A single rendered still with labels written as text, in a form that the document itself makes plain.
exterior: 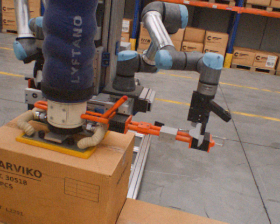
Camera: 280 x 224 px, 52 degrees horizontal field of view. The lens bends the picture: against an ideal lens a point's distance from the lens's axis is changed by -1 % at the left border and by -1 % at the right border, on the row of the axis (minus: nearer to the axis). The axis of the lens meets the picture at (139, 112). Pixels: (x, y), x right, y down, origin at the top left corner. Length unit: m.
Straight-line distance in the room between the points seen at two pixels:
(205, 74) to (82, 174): 0.61
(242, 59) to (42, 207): 7.74
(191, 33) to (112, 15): 7.01
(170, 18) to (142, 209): 0.99
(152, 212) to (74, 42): 0.96
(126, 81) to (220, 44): 6.82
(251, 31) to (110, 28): 8.18
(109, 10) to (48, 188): 1.14
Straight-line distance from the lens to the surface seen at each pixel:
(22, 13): 1.90
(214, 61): 1.10
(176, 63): 1.14
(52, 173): 1.25
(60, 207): 1.34
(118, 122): 1.21
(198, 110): 1.15
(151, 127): 1.25
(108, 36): 1.94
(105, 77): 2.01
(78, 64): 1.18
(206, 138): 1.21
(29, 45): 1.85
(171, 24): 1.49
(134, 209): 1.62
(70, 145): 1.27
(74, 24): 1.14
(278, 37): 10.08
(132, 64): 1.75
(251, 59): 8.67
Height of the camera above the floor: 1.60
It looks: 22 degrees down
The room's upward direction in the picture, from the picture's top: 8 degrees clockwise
